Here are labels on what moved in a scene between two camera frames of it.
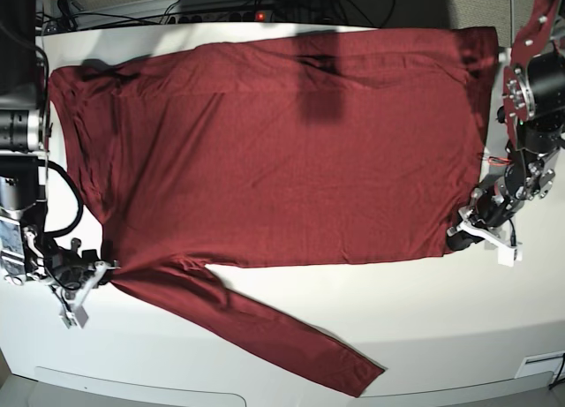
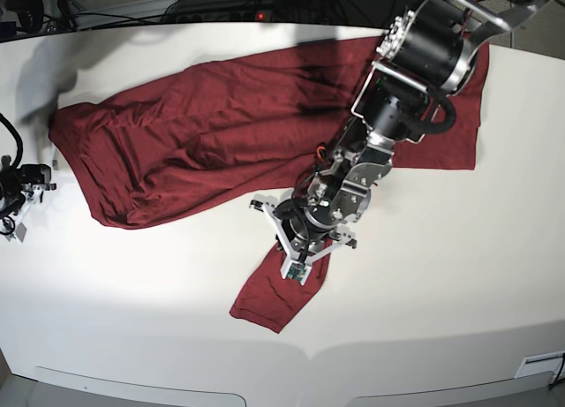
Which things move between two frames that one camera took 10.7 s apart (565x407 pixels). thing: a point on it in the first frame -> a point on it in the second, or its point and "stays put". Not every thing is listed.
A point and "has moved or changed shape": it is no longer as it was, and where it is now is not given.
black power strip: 227,17 stays put
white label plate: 544,363 stays put
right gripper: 491,206 -> 302,229
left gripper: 73,269 -> 37,175
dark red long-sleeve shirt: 279,151 has moved or changed shape
